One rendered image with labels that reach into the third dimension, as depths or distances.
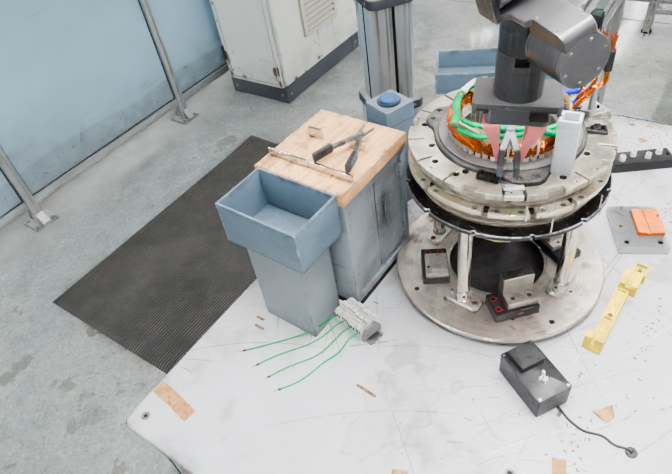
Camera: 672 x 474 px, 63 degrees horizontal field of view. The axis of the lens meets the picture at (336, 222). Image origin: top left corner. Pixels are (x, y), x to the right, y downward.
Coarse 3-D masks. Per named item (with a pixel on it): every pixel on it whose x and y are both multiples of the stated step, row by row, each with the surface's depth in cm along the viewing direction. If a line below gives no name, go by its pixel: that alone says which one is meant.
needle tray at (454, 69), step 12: (480, 48) 117; (492, 48) 116; (444, 60) 119; (456, 60) 119; (468, 60) 118; (480, 60) 118; (492, 60) 118; (444, 72) 119; (456, 72) 118; (468, 72) 118; (480, 72) 109; (492, 72) 109; (444, 84) 112; (456, 84) 111
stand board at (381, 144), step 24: (312, 120) 104; (336, 120) 103; (360, 120) 102; (288, 144) 99; (312, 144) 98; (384, 144) 95; (264, 168) 95; (288, 168) 94; (336, 168) 92; (360, 168) 91; (336, 192) 87
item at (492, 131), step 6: (486, 126) 66; (492, 126) 66; (498, 126) 66; (486, 132) 67; (492, 132) 67; (498, 132) 67; (492, 138) 68; (498, 138) 68; (492, 144) 69; (498, 144) 69; (498, 150) 70
